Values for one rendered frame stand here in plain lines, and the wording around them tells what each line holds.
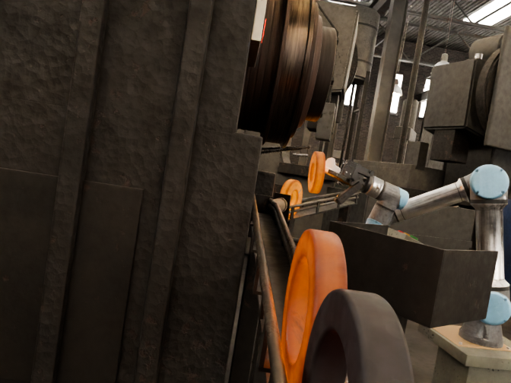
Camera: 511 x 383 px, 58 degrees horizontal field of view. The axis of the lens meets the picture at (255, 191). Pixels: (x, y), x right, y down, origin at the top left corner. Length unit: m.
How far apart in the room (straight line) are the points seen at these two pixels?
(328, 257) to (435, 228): 3.42
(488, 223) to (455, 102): 3.38
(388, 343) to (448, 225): 3.65
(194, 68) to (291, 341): 0.56
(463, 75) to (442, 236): 1.81
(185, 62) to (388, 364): 0.74
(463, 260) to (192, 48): 0.64
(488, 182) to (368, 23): 9.05
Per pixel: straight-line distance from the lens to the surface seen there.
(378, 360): 0.31
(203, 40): 0.94
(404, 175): 5.33
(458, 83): 5.09
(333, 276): 0.46
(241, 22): 0.98
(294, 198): 1.97
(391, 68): 10.69
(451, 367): 1.97
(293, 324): 0.60
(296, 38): 1.25
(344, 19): 4.28
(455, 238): 4.02
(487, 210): 1.74
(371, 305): 0.34
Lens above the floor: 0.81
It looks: 3 degrees down
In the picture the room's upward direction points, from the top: 9 degrees clockwise
